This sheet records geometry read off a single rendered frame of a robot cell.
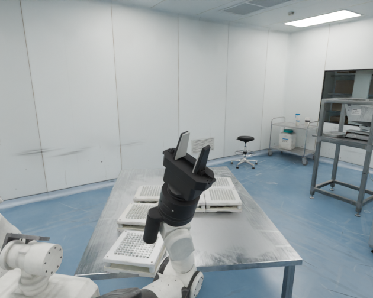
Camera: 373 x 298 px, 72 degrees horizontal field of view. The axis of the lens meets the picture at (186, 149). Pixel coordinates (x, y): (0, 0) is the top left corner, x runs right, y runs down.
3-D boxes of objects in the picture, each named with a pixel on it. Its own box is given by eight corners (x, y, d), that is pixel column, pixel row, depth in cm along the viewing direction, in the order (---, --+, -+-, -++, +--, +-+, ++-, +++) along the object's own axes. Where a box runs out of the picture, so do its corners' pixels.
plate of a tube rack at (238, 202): (203, 191, 197) (203, 188, 196) (235, 191, 197) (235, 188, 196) (205, 205, 173) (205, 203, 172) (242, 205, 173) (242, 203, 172)
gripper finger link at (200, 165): (209, 142, 50) (201, 167, 53) (199, 148, 47) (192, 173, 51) (216, 147, 49) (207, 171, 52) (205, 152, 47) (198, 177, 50)
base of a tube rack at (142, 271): (124, 240, 143) (124, 236, 142) (167, 245, 138) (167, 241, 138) (103, 271, 119) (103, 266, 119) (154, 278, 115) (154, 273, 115)
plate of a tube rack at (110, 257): (124, 232, 141) (124, 229, 141) (167, 237, 137) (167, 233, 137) (102, 262, 118) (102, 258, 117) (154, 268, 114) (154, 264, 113)
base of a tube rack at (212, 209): (203, 197, 198) (203, 194, 197) (235, 197, 198) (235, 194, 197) (205, 212, 174) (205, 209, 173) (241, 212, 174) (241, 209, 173)
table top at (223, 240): (121, 172, 262) (121, 169, 262) (226, 169, 273) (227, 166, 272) (74, 282, 118) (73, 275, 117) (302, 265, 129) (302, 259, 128)
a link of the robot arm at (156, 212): (202, 214, 58) (191, 244, 65) (184, 182, 66) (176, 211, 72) (155, 224, 53) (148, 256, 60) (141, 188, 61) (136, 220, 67)
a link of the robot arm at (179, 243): (191, 232, 58) (197, 258, 68) (176, 203, 65) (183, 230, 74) (164, 244, 57) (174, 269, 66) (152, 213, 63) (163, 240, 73)
